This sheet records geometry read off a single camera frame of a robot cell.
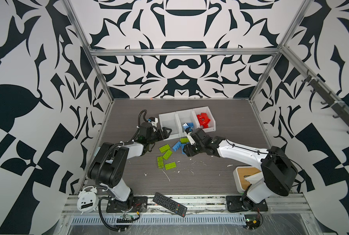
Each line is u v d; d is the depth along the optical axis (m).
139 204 0.73
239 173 0.79
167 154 0.91
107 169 0.46
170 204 0.73
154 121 0.86
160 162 0.87
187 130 0.79
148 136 0.76
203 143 0.66
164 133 0.83
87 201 0.73
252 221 0.71
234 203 0.74
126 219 0.69
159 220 0.71
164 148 0.92
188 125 1.01
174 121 1.04
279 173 0.44
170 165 0.87
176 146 0.92
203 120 1.01
